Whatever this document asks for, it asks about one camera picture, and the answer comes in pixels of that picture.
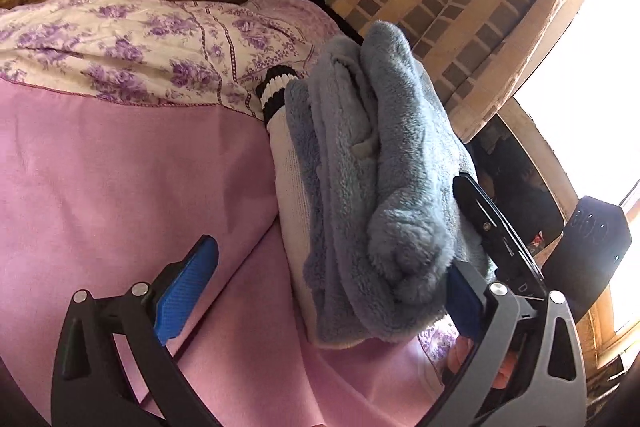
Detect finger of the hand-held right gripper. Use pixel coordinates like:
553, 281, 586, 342
452, 174, 547, 300

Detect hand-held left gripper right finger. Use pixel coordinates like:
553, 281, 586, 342
420, 263, 586, 427

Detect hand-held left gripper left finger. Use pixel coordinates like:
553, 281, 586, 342
51, 234, 223, 427

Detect grey fleece towel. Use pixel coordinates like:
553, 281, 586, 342
285, 21, 493, 350

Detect dark furniture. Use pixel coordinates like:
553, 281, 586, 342
470, 114, 566, 253

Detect pink bed sheet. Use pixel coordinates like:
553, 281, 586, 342
0, 77, 451, 427

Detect white knit garment black stripes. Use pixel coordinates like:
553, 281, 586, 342
256, 67, 361, 350

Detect bright window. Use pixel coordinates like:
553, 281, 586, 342
510, 0, 640, 333

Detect purple floral quilt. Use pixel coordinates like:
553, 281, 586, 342
0, 0, 346, 122

